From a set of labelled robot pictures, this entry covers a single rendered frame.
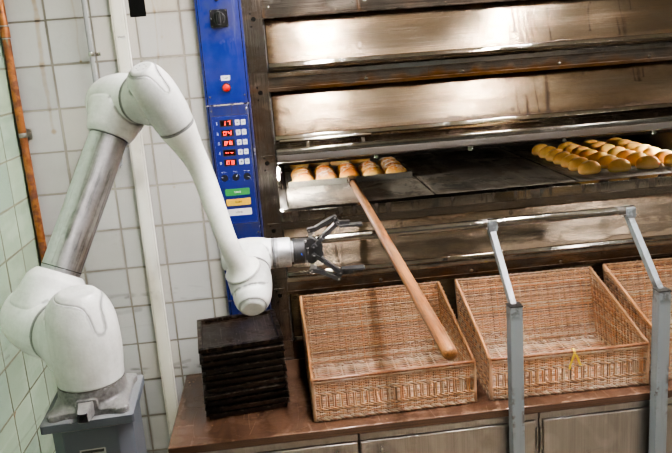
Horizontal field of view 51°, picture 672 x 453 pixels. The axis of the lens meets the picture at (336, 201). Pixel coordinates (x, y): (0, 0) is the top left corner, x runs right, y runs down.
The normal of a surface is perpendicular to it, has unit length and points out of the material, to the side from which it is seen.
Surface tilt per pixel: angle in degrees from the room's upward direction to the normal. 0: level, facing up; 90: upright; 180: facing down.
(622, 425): 90
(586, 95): 70
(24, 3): 90
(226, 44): 90
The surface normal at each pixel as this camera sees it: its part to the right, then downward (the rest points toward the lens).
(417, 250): 0.06, -0.14
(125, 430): 0.80, 0.07
